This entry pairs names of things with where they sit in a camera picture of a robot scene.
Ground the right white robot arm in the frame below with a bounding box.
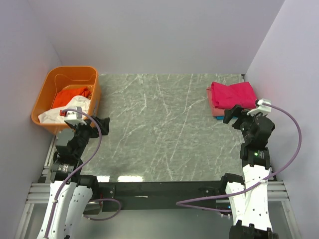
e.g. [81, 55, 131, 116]
[223, 105, 279, 239]

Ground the folded salmon t-shirt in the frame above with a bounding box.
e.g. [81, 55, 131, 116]
[206, 87, 224, 117]

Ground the white printed t-shirt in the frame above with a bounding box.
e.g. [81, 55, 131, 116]
[37, 95, 91, 124]

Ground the orange t-shirt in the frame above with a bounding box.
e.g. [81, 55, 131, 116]
[51, 87, 92, 109]

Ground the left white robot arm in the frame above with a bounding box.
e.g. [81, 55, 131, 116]
[37, 116, 110, 239]

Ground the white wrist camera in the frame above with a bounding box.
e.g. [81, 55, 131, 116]
[59, 106, 86, 125]
[247, 99, 272, 116]

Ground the aluminium frame rail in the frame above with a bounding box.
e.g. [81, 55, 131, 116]
[13, 134, 301, 239]

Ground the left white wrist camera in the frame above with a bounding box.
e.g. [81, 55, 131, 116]
[59, 106, 86, 125]

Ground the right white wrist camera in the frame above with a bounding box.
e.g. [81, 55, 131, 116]
[247, 99, 272, 116]

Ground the black base crossbar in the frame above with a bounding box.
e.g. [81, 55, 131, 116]
[97, 181, 226, 210]

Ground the orange plastic laundry basket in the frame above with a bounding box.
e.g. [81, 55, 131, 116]
[31, 66, 101, 135]

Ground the folded magenta t-shirt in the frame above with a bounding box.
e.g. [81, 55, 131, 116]
[211, 82, 257, 109]

